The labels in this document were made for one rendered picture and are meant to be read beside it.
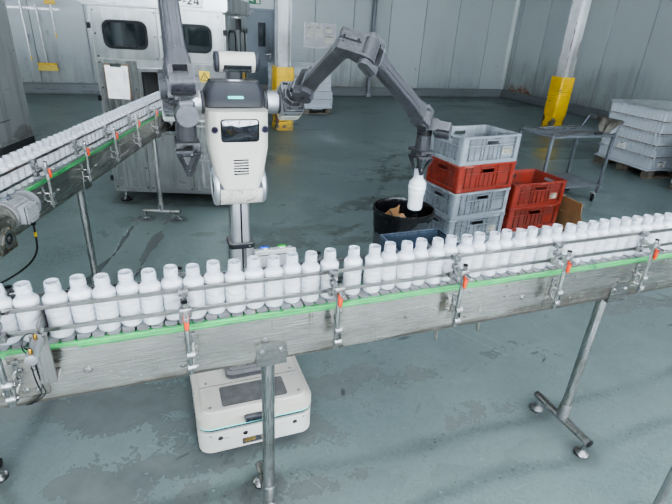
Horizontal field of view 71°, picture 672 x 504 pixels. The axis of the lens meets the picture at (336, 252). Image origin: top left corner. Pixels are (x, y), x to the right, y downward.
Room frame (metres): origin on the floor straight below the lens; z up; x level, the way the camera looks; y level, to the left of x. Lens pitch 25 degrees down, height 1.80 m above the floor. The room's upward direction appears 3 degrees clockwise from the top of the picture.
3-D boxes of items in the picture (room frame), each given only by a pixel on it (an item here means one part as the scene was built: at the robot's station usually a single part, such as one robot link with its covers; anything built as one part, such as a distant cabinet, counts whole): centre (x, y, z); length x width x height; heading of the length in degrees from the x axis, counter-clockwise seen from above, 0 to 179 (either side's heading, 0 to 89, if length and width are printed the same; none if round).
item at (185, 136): (1.35, 0.44, 1.51); 0.10 x 0.07 x 0.07; 22
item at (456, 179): (3.88, -1.08, 0.78); 0.61 x 0.41 x 0.22; 118
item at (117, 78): (4.69, 2.16, 1.22); 0.23 x 0.04 x 0.32; 94
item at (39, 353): (0.97, 0.77, 0.96); 0.23 x 0.10 x 0.27; 22
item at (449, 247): (1.52, -0.40, 1.08); 0.06 x 0.06 x 0.17
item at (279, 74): (9.08, 1.15, 0.55); 0.40 x 0.40 x 1.10; 22
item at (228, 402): (1.88, 0.42, 0.24); 0.68 x 0.53 x 0.41; 22
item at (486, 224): (3.88, -1.07, 0.33); 0.61 x 0.41 x 0.22; 118
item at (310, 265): (1.32, 0.08, 1.08); 0.06 x 0.06 x 0.17
